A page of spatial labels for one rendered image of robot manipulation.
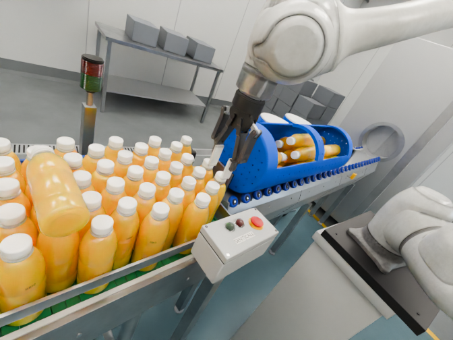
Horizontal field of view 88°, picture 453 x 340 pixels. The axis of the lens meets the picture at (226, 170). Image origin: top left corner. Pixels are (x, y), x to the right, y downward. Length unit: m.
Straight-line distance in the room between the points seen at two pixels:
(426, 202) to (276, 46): 0.70
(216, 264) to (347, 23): 0.50
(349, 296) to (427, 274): 0.29
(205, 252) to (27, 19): 3.76
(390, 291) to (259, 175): 0.53
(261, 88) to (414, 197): 0.60
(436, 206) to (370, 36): 0.60
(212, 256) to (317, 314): 0.64
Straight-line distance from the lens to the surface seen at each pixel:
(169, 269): 0.73
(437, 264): 0.81
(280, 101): 4.90
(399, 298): 0.96
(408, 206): 0.92
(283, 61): 0.34
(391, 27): 0.46
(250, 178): 0.90
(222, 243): 0.56
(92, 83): 0.91
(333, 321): 1.10
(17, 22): 4.08
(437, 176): 5.84
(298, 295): 1.15
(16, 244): 0.51
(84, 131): 0.99
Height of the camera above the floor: 1.50
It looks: 30 degrees down
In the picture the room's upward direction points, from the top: 25 degrees clockwise
